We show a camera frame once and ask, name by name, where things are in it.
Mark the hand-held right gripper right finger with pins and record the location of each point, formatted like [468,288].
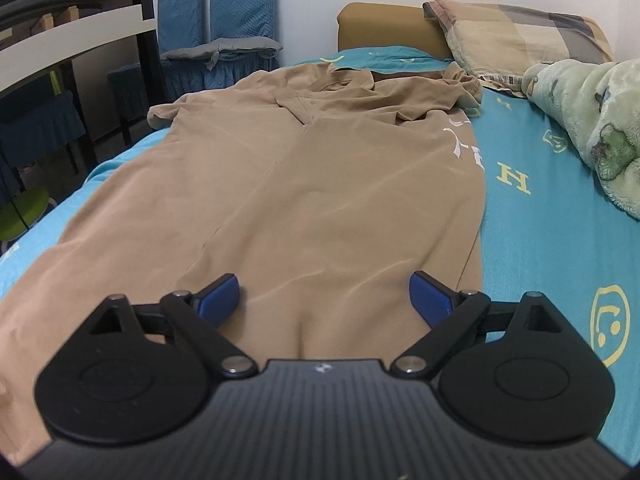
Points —
[427,300]

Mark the tan printed t-shirt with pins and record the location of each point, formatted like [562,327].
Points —
[300,185]

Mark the teal patterned bed sheet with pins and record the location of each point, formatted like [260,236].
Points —
[540,240]

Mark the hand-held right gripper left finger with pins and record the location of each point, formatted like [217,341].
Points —
[220,300]

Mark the dark blue covered chair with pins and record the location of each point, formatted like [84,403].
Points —
[40,125]

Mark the dark dining table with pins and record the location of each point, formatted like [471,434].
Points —
[75,30]

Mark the grey seat cushion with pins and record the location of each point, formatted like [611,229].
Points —
[225,47]

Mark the green stool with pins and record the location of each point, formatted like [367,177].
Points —
[25,212]

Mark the tan padded headboard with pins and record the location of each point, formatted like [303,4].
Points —
[380,25]

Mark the plaid pillow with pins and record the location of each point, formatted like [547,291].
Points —
[525,35]

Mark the green fleece blanket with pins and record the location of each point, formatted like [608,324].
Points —
[590,105]

